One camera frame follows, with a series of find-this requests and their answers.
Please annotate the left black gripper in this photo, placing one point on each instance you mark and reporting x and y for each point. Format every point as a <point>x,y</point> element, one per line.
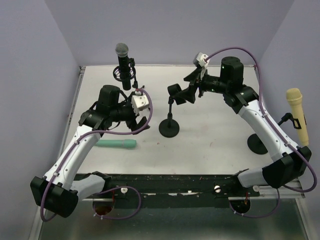
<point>132,123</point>

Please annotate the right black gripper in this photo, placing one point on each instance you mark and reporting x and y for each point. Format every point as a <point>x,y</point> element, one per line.
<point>194,78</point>

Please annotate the teal microphone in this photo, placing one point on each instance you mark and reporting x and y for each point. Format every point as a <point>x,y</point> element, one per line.
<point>125,143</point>

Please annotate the black round-base mic stand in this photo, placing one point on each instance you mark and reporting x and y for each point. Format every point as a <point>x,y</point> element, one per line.
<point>169,128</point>

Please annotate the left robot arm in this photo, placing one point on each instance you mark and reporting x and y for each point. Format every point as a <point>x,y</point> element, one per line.
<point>57,190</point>

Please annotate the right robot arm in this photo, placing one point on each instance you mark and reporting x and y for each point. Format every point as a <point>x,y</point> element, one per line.
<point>289,159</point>

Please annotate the black tripod mic stand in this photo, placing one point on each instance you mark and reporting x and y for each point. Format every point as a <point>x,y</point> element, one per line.
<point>133,78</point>

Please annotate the black microphone silver grille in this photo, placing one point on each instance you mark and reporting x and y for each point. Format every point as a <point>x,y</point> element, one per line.
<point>123,72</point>

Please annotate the right black round-base stand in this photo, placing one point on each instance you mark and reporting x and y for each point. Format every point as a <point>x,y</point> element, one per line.
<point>256,145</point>

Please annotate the cream microphone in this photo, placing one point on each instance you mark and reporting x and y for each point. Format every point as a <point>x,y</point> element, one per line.
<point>294,98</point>

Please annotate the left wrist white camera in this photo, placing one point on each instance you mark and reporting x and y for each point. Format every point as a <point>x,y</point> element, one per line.
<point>139,102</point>

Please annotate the wrist white camera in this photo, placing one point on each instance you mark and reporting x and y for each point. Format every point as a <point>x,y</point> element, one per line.
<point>200,62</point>
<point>139,102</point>

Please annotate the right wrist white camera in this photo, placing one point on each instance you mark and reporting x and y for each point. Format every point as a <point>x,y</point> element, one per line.
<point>200,62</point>

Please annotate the black mounting rail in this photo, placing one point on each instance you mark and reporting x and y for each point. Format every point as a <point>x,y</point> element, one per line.
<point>132,198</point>

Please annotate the aluminium frame rail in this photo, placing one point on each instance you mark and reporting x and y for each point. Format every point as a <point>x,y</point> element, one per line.
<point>282,192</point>

